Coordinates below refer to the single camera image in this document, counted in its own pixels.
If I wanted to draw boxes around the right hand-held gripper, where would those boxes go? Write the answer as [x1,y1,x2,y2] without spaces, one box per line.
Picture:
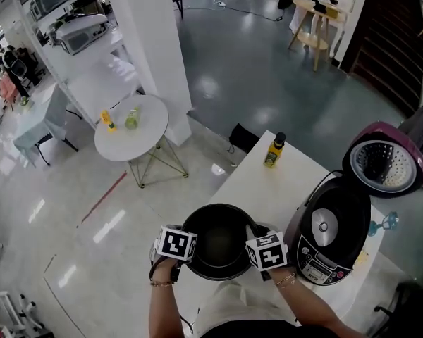
[245,222,290,282]

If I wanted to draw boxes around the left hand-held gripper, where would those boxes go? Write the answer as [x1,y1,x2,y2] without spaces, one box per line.
[149,225,199,263]

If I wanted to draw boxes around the black pot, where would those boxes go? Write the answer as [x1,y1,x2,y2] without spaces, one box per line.
[180,203,265,282]

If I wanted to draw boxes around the person's left forearm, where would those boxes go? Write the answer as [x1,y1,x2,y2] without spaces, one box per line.
[148,280,184,338]

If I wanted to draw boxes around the person's right forearm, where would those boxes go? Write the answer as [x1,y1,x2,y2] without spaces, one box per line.
[269,273,369,338]

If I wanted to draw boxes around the person's left hand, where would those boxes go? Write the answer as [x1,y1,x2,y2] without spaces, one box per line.
[151,258,180,282]

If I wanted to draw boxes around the white square table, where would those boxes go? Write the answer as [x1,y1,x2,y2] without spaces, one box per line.
[178,130,408,332]

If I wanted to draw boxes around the person's beige trousers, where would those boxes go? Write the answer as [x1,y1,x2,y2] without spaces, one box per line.
[195,280,300,334]

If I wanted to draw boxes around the yellow oil bottle black cap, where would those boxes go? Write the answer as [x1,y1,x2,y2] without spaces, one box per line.
[263,132,286,168]

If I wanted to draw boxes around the maroon rice cooker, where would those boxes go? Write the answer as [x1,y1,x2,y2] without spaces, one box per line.
[285,120,423,287]

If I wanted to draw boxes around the black bag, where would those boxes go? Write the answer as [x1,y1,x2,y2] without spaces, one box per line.
[228,123,261,154]

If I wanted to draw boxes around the person's dark shirt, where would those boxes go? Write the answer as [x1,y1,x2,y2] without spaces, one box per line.
[200,318,367,338]

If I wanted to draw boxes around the round white side table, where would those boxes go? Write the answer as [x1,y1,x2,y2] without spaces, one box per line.
[94,94,190,189]

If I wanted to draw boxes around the teal lantern ornament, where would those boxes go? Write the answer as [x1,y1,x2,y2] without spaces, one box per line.
[367,211,400,238]

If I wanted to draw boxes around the small green bottle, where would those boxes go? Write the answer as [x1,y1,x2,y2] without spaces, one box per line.
[124,106,142,130]

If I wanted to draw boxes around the small yellow bottle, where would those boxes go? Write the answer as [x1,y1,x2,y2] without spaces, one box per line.
[99,110,117,134]

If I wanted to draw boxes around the black office chair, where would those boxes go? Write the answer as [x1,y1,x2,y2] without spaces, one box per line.
[373,280,423,338]

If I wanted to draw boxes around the pale blue small table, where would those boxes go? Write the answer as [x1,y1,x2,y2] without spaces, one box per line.
[13,82,79,167]

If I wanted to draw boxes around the round wooden two-tier table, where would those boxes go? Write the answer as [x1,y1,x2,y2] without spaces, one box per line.
[288,0,343,72]

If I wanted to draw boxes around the dark wooden staircase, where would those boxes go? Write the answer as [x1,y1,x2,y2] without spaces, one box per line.
[339,0,423,119]

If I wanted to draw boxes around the silver toaster oven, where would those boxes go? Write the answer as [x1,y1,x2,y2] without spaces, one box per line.
[54,12,110,56]

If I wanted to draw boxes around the thin gold bracelet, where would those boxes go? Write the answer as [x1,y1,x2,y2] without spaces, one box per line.
[273,272,298,288]

